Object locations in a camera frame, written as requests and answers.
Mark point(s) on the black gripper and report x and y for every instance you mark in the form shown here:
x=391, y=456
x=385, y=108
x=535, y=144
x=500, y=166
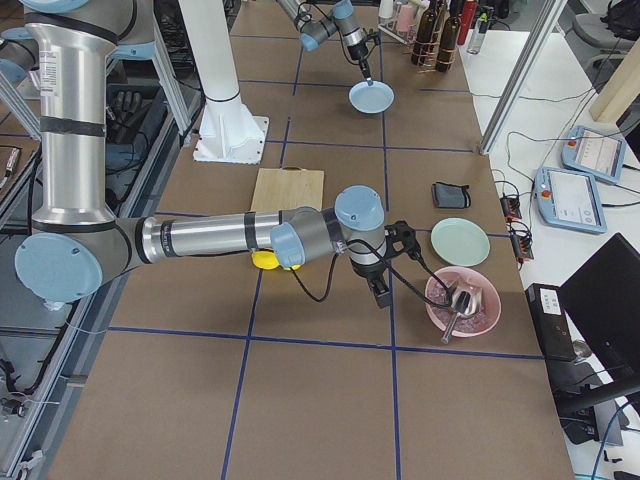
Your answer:
x=370, y=272
x=357, y=50

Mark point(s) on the light blue plate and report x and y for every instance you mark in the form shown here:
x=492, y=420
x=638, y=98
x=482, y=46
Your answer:
x=372, y=98

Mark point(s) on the light green plate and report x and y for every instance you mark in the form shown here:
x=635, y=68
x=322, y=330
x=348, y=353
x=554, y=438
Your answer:
x=460, y=242

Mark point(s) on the pink cup on rack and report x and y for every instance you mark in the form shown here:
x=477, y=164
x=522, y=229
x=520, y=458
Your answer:
x=404, y=18

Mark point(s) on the pink bowl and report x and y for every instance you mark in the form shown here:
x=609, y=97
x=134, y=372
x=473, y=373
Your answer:
x=438, y=291

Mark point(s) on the dark glass bottle upper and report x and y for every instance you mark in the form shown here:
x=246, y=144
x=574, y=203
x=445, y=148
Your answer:
x=424, y=41

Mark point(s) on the metal scoop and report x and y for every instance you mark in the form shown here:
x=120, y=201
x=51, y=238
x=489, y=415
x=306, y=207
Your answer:
x=466, y=304

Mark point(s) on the silver water bottle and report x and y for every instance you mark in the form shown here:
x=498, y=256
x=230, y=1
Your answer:
x=479, y=34

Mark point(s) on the yellow lemon near board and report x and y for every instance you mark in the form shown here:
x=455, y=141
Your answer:
x=265, y=260

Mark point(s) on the dark grey folded cloth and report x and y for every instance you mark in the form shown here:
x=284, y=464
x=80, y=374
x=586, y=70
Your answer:
x=451, y=196

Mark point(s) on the red cylinder bottle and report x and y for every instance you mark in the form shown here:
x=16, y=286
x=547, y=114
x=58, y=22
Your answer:
x=467, y=14

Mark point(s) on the wooden cutting board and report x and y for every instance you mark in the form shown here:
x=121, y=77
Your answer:
x=286, y=189

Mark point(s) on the black computer case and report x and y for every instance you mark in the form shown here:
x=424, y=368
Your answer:
x=550, y=323

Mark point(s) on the teach pendant near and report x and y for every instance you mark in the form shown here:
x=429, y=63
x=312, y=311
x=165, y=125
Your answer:
x=569, y=199

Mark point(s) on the teach pendant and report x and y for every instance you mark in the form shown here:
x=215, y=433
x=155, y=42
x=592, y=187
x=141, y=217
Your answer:
x=569, y=199
x=595, y=152

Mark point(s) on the black monitor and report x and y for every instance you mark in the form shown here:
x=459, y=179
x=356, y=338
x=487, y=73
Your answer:
x=602, y=300

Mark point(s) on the teach pendant far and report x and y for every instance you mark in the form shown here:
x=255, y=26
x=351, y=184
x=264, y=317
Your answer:
x=595, y=152

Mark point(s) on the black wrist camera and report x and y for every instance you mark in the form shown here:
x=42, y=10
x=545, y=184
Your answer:
x=401, y=238
x=374, y=37

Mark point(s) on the copper wire bottle rack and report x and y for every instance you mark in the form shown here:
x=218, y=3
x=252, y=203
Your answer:
x=429, y=65

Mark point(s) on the white camera stand column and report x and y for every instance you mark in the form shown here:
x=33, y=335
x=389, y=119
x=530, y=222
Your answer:
x=228, y=131

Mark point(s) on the aluminium frame post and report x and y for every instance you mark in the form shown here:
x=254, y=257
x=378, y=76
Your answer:
x=532, y=49

